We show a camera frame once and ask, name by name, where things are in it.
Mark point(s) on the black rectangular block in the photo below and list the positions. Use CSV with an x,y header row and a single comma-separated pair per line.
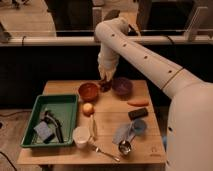
x,y
142,112

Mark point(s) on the office chair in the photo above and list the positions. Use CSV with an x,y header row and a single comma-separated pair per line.
x,y
111,14

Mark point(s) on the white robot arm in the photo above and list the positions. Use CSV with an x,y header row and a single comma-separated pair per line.
x,y
190,118

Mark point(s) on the orange carrot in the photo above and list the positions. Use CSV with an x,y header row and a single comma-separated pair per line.
x,y
138,103

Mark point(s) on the white cup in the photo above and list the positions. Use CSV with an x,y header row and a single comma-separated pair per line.
x,y
81,136

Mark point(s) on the dark purple grapes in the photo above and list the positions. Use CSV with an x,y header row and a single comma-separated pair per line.
x,y
105,85

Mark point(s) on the green plastic tray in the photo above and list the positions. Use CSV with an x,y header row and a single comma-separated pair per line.
x,y
64,108

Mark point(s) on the purple bowl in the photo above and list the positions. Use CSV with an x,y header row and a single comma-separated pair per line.
x,y
122,87

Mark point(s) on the metal fork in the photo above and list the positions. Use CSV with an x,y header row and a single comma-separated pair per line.
x,y
98,150

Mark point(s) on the white horizontal rail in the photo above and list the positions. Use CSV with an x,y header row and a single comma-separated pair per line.
x,y
90,40

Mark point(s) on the blue grey cloth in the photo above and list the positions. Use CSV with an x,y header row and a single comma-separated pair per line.
x,y
137,128

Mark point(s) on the black kitchen tool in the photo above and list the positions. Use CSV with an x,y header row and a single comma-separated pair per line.
x,y
49,118

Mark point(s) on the red bowl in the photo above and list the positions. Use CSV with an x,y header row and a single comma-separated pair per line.
x,y
88,91

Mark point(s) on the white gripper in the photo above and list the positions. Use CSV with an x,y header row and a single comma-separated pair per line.
x,y
108,60

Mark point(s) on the metal measuring spoon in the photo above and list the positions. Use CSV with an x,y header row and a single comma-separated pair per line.
x,y
124,145

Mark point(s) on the yellow apple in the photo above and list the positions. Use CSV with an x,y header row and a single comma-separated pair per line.
x,y
88,109

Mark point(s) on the blue sponge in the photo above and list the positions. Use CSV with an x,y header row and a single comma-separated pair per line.
x,y
44,132

